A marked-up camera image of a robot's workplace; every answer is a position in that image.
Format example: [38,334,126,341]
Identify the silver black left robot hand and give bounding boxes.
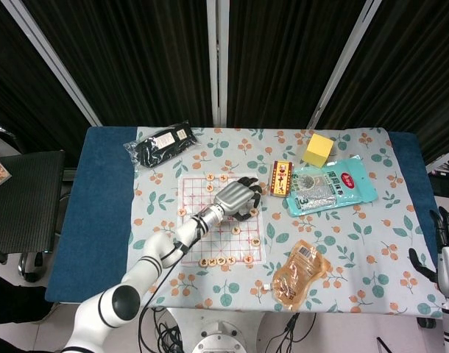
[213,176,264,221]

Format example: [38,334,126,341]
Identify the white chess board sheet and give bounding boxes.
[177,173,267,267]

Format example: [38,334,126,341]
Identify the red yellow spice box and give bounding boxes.
[269,160,296,199]

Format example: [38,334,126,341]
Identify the floral print tablecloth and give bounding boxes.
[127,126,444,319]

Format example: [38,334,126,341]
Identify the black socks in plastic bag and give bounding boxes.
[123,119,204,171]

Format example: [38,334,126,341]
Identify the yellow sponge cube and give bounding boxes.
[302,133,335,169]

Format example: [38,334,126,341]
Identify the teal cleaning cloth package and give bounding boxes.
[284,154,379,218]

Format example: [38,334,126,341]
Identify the brown spouted sauce pouch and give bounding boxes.
[262,239,333,311]

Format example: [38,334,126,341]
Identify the blue table cover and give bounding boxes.
[44,126,441,318]

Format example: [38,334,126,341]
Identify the white robot torso base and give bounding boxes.
[167,307,264,353]

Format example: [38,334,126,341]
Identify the black pleated curtain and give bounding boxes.
[0,0,449,174]

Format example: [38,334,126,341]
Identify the black mesh chair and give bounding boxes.
[0,149,68,284]

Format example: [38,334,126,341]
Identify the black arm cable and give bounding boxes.
[138,215,207,353]

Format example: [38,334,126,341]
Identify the white metal frame post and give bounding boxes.
[306,0,384,130]
[0,0,102,126]
[206,0,230,128]

